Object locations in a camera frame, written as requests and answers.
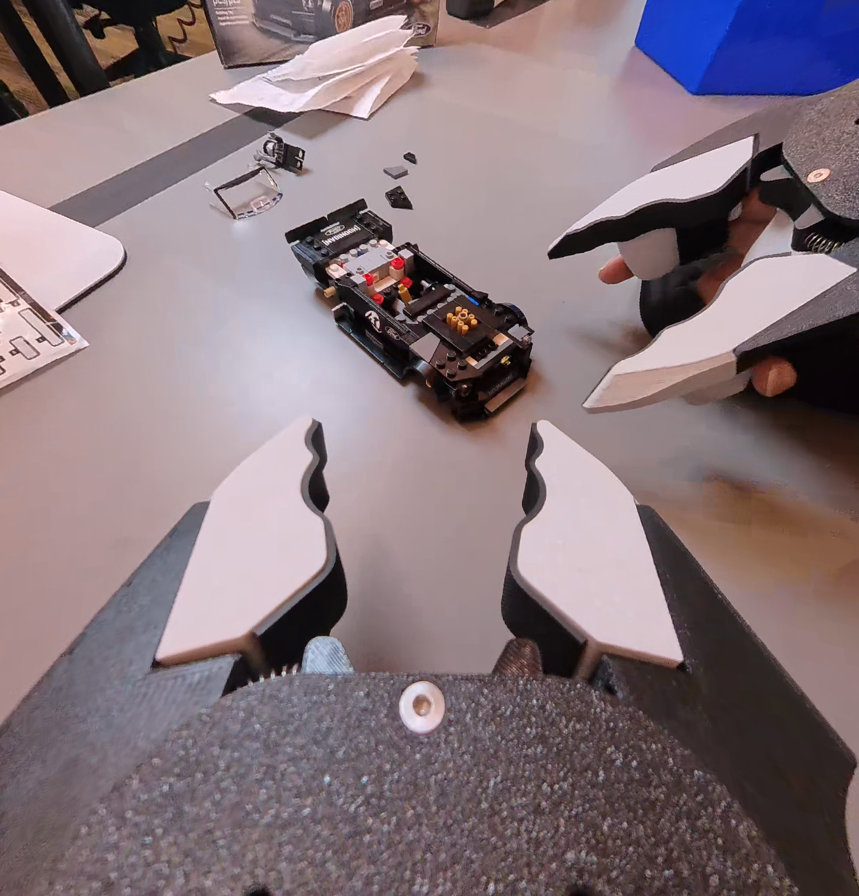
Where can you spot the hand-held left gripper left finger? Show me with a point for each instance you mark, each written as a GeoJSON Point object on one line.
{"type": "Point", "coordinates": [255, 553]}

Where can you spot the clear lego windshield piece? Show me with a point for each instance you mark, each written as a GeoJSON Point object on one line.
{"type": "Point", "coordinates": [245, 196]}

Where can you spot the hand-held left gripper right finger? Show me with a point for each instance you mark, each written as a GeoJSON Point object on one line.
{"type": "Point", "coordinates": [591, 560]}

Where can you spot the small black lego assembly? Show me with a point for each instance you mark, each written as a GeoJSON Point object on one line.
{"type": "Point", "coordinates": [280, 154]}

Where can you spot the crumpled white paper bag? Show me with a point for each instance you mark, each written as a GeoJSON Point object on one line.
{"type": "Point", "coordinates": [325, 77]}

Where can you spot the black office chair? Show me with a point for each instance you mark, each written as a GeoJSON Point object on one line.
{"type": "Point", "coordinates": [66, 42]}

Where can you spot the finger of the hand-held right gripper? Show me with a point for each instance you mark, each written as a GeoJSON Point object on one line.
{"type": "Point", "coordinates": [738, 329]}
{"type": "Point", "coordinates": [668, 189]}

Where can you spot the black wedge lego plate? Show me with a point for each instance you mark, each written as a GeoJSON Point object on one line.
{"type": "Point", "coordinates": [399, 198]}

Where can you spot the lego set box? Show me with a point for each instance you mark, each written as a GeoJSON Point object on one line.
{"type": "Point", "coordinates": [262, 28]}

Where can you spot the blue plastic bin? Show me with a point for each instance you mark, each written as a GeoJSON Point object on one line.
{"type": "Point", "coordinates": [766, 42]}

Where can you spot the lego car model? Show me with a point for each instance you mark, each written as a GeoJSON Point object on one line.
{"type": "Point", "coordinates": [416, 308]}

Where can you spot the grey wedge lego piece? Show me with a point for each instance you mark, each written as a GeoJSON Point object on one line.
{"type": "Point", "coordinates": [396, 171]}

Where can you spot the lego sticker sheet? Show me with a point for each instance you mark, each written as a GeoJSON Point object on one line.
{"type": "Point", "coordinates": [24, 329]}

